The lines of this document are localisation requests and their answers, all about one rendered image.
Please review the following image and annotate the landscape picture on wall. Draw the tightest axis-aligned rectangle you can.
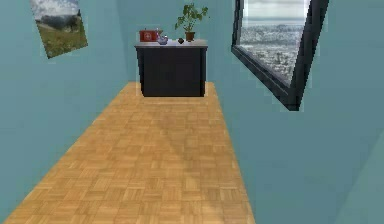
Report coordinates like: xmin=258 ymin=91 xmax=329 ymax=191
xmin=29 ymin=0 xmax=89 ymax=60

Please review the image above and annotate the red box with white mark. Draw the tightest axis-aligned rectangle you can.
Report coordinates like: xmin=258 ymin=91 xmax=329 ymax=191
xmin=139 ymin=29 xmax=159 ymax=43

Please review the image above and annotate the black cabinet with grey top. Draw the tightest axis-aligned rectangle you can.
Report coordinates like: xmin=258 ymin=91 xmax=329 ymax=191
xmin=134 ymin=38 xmax=209 ymax=98

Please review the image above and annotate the green plant in brown pot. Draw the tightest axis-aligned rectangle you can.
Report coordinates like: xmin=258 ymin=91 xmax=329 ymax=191
xmin=174 ymin=2 xmax=210 ymax=43

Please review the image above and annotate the black framed window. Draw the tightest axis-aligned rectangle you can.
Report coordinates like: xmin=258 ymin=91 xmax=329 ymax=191
xmin=230 ymin=0 xmax=330 ymax=112

